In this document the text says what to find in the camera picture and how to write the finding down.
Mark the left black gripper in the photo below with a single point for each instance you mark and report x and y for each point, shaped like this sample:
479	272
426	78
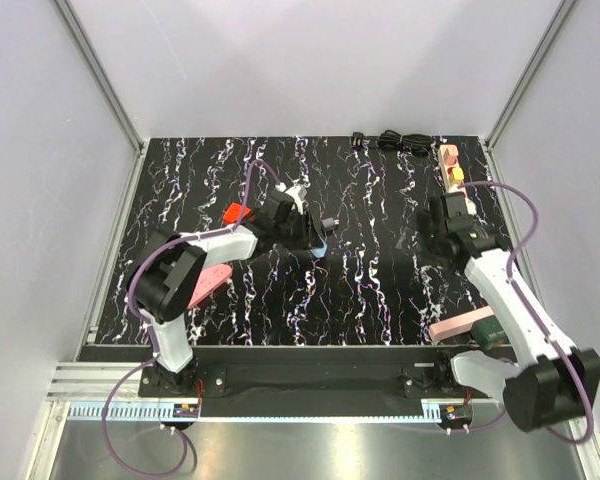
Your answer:
309	237

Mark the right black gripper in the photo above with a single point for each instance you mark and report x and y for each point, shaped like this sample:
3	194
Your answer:
424	224

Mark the grey plug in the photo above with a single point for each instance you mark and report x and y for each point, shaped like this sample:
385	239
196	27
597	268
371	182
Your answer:
330	225

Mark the light blue plug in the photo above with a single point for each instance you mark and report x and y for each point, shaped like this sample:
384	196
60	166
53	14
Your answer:
319	251

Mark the red cube socket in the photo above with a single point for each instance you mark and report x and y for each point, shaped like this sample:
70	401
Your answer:
235	212

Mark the pink triangular socket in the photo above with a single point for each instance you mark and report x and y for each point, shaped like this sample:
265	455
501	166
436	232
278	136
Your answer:
210	280

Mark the pink power strip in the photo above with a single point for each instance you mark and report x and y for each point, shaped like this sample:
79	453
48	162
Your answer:
457	325

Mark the dark green plug adapter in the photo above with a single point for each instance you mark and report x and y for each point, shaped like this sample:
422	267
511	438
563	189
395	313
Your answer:
488	335

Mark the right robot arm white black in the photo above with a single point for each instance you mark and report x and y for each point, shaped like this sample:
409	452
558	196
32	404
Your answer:
552	380

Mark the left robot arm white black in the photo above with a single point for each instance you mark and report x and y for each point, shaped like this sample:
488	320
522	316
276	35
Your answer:
161	284

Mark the yellow plug on wooden strip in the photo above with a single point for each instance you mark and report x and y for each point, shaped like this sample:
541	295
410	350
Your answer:
456	175

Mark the wooden socket strip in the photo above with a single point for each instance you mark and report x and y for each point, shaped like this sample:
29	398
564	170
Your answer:
450	188

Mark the pink plug on wooden strip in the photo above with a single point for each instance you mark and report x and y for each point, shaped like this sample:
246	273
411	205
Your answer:
449	154

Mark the black plug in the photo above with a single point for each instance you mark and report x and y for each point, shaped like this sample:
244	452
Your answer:
357	140

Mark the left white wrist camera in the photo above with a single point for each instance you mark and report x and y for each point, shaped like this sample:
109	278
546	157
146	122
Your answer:
297	192

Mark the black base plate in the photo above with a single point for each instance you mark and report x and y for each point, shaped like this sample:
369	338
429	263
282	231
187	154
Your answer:
368	381

